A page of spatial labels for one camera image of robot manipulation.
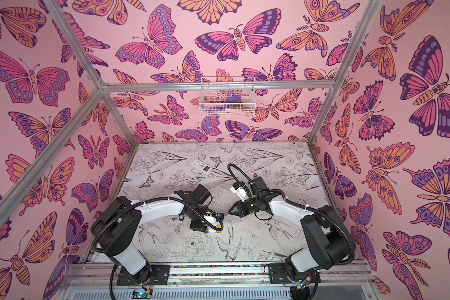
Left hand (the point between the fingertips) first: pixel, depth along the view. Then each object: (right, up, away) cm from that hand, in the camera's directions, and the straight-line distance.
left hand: (209, 221), depth 88 cm
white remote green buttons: (-7, +26, +21) cm, 34 cm away
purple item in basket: (+12, +60, +9) cm, 62 cm away
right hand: (+10, +6, -4) cm, 13 cm away
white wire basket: (+9, +61, +8) cm, 62 cm away
